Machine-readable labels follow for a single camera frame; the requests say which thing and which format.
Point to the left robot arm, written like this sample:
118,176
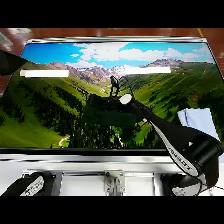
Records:
10,62

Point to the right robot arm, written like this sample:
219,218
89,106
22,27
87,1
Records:
180,136

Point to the light blue garment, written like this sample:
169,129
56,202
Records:
196,117

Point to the silver frame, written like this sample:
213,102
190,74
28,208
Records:
100,165

